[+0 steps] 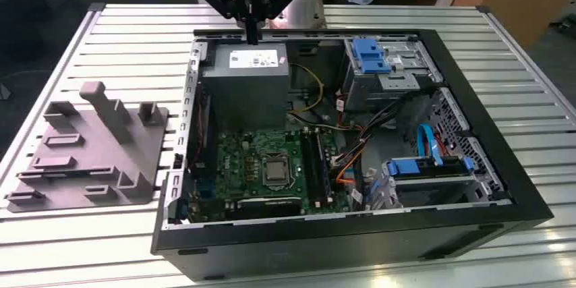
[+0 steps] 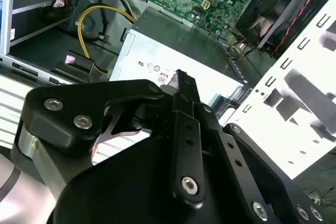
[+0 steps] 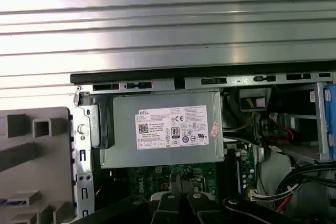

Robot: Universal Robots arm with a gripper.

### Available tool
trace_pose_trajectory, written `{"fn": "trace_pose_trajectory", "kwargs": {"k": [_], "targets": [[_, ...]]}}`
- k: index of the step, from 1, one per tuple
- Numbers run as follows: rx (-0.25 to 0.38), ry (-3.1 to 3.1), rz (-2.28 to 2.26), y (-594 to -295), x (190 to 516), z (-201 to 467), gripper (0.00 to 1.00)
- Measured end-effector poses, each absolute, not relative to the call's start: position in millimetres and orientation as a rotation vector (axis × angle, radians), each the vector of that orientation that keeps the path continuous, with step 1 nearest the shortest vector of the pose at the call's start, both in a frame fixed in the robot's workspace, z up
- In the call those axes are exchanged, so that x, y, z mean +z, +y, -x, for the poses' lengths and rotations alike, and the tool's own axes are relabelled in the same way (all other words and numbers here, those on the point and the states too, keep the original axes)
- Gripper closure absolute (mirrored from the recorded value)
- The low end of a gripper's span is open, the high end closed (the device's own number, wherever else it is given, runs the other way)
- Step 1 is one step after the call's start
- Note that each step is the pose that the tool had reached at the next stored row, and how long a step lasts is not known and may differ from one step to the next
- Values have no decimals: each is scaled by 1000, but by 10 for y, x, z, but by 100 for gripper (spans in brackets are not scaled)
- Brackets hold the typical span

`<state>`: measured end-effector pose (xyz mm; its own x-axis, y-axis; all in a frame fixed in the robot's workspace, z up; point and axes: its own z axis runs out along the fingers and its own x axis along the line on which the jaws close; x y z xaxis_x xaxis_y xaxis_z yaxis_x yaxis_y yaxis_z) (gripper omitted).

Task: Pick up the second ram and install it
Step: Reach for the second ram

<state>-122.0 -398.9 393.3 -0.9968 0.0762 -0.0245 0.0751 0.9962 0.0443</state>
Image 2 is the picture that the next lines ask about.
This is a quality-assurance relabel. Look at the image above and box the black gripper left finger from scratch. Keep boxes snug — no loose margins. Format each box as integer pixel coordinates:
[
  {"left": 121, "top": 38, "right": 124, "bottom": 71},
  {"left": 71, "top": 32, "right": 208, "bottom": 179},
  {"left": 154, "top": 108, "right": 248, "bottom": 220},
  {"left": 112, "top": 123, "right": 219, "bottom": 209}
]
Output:
[{"left": 16, "top": 69, "right": 206, "bottom": 204}]

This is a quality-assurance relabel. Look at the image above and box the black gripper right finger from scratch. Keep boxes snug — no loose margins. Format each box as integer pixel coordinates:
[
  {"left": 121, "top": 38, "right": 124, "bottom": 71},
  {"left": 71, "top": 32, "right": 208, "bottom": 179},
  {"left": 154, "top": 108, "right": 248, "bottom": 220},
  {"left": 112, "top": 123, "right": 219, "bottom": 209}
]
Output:
[{"left": 188, "top": 73, "right": 329, "bottom": 224}]

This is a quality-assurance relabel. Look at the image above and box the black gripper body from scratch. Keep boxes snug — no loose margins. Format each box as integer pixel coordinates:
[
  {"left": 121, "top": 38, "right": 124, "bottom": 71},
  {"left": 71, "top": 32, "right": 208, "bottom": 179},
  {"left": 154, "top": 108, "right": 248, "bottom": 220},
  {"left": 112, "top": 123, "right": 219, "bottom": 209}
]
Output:
[{"left": 53, "top": 131, "right": 253, "bottom": 224}]

